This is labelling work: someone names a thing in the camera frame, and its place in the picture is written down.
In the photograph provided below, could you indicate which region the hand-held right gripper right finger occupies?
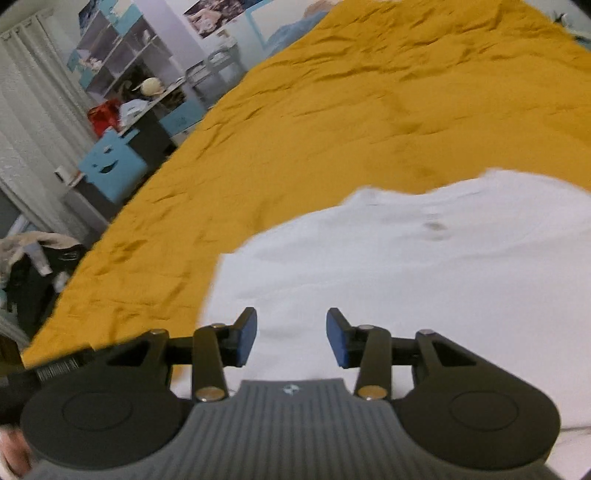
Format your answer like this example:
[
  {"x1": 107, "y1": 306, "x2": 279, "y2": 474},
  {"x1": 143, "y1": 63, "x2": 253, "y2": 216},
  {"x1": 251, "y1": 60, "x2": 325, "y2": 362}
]
[{"x1": 325, "y1": 308, "x2": 491, "y2": 401}]

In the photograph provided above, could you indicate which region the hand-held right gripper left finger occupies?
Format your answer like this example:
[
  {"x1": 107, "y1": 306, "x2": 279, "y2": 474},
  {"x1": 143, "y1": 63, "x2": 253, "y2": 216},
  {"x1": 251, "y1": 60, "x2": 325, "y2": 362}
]
[{"x1": 92, "y1": 307, "x2": 258, "y2": 403}]

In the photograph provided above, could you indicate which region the white printed t-shirt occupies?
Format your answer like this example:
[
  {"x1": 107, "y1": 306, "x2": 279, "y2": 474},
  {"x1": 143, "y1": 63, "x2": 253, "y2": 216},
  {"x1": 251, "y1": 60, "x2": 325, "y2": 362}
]
[{"x1": 173, "y1": 168, "x2": 591, "y2": 480}]

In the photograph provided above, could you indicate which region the pile of clothes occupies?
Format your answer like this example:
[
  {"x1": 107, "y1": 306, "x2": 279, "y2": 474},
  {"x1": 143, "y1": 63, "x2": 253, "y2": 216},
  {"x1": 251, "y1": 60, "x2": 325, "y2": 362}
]
[{"x1": 0, "y1": 231, "x2": 88, "y2": 337}]

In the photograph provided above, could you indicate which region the blue smiley chair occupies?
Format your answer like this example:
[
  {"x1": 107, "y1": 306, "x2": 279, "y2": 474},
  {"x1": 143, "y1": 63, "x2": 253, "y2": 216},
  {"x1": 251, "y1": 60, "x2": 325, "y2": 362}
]
[{"x1": 78, "y1": 127, "x2": 147, "y2": 205}]

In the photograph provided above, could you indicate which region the mustard yellow blanket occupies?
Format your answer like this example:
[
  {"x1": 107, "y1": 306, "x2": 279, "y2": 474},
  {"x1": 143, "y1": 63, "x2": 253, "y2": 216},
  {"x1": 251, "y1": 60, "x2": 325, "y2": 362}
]
[{"x1": 21, "y1": 0, "x2": 591, "y2": 370}]

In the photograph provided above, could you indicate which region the dark desk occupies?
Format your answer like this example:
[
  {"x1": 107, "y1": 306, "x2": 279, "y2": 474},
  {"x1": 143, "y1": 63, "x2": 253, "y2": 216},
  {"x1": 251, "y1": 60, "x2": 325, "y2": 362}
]
[{"x1": 60, "y1": 78, "x2": 186, "y2": 222}]

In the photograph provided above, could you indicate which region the blue drawer unit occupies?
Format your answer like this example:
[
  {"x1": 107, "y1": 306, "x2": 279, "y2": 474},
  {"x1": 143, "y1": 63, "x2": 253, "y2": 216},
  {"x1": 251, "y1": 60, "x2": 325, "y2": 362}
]
[{"x1": 161, "y1": 99, "x2": 208, "y2": 137}]

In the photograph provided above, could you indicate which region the white plastic bag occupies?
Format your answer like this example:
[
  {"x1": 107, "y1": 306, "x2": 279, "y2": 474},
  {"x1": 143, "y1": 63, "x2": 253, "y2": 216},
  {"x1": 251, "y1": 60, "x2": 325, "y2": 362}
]
[{"x1": 119, "y1": 99, "x2": 149, "y2": 123}]

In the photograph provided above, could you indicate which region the red bag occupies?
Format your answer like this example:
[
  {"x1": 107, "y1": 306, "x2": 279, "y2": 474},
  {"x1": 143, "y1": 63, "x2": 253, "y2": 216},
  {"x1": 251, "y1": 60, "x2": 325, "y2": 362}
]
[{"x1": 88, "y1": 99, "x2": 122, "y2": 137}]

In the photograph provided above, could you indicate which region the grey trolley rack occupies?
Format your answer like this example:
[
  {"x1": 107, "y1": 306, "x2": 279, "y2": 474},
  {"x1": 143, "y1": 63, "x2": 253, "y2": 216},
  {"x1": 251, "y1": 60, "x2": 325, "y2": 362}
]
[{"x1": 185, "y1": 44, "x2": 247, "y2": 109}]

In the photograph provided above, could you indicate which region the white curtain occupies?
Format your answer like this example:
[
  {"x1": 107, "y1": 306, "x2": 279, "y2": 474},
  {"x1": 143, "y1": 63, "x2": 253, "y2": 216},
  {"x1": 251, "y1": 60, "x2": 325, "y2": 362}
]
[{"x1": 0, "y1": 7, "x2": 100, "y2": 241}]

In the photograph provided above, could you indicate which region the blue pillow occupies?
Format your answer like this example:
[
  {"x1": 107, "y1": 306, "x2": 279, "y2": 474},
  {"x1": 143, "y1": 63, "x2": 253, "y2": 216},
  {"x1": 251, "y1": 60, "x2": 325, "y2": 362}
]
[{"x1": 265, "y1": 11, "x2": 329, "y2": 58}]

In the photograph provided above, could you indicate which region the white and blue bookshelf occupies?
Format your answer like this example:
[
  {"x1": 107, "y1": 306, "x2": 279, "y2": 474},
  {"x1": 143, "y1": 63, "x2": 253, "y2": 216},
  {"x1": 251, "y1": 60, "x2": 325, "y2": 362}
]
[{"x1": 67, "y1": 0, "x2": 185, "y2": 97}]

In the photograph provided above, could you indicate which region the white and blue headboard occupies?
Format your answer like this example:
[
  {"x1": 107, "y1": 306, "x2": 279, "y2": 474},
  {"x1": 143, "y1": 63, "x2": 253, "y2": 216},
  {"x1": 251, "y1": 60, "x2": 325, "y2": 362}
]
[{"x1": 245, "y1": 0, "x2": 333, "y2": 49}]

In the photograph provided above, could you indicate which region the pink wall poster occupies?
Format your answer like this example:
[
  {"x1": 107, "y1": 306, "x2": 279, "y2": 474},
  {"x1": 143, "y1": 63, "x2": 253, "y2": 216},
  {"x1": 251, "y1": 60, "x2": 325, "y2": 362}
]
[{"x1": 184, "y1": 4, "x2": 220, "y2": 38}]

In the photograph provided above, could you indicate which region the dark blue wall poster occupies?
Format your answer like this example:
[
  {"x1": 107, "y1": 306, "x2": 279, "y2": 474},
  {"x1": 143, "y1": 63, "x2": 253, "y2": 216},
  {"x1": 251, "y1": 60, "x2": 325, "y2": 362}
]
[{"x1": 78, "y1": 1, "x2": 110, "y2": 29}]

